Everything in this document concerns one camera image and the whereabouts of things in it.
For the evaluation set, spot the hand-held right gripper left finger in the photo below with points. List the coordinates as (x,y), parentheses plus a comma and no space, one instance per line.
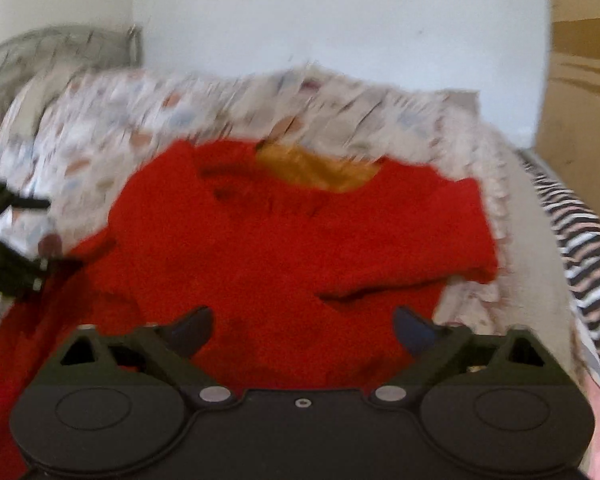
(196,327)

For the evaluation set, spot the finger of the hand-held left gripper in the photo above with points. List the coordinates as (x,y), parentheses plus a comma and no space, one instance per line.
(15,265)
(15,201)

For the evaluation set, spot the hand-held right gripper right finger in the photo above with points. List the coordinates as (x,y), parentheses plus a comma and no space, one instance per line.
(409,330)

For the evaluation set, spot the red knit sweater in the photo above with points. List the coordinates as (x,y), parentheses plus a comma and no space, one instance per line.
(280,260)

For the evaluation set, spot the floral printed quilt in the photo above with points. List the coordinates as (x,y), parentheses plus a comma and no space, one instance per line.
(130,110)

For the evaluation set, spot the beige swirl pattern blanket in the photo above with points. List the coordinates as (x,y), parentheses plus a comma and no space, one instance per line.
(525,240)

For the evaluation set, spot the metal bed headboard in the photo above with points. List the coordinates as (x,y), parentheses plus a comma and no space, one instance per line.
(30,50)

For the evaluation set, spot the zebra striped cloth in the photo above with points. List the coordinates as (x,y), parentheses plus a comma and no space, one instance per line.
(585,250)

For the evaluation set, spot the wooden wardrobe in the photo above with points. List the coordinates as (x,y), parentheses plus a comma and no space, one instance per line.
(580,110)

